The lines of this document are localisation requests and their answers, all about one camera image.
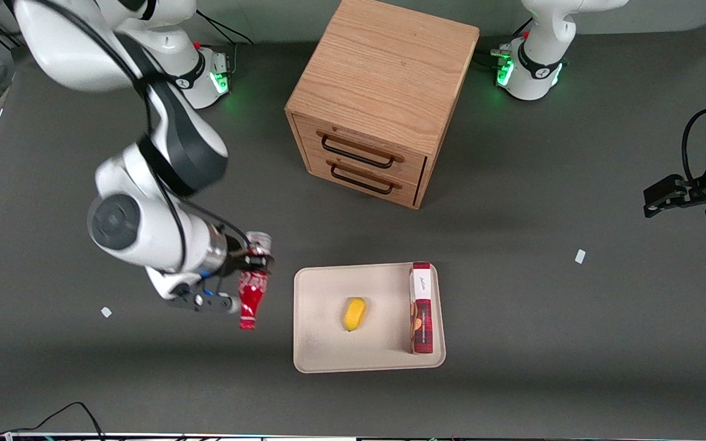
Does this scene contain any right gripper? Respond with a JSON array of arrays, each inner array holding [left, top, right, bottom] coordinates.
[[223, 242, 276, 277]]

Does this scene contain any red coke bottle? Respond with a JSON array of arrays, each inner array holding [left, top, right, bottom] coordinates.
[[238, 231, 273, 331]]

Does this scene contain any beige plastic tray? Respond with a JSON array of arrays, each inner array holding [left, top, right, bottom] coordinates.
[[293, 262, 447, 374]]

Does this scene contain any yellow toy banana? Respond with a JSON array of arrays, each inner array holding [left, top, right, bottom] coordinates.
[[344, 297, 367, 332]]

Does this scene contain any red snack box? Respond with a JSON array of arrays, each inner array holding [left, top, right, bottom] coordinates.
[[409, 262, 434, 355]]

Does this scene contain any wooden two-drawer cabinet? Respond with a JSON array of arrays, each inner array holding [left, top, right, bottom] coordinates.
[[284, 0, 480, 211]]

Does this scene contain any black drawer handle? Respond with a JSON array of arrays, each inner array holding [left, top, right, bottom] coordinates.
[[330, 162, 394, 195], [321, 135, 395, 169]]

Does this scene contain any black left arm base cable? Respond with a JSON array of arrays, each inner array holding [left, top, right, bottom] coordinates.
[[474, 48, 513, 70]]

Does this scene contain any black arm base cable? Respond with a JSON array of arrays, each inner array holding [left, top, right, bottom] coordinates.
[[197, 10, 256, 47], [474, 48, 513, 70]]

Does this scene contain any black right arm base cable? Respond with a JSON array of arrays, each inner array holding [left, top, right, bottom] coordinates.
[[197, 10, 256, 47]]

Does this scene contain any black cable at table edge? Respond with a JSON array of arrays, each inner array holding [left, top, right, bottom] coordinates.
[[0, 402, 105, 441]]

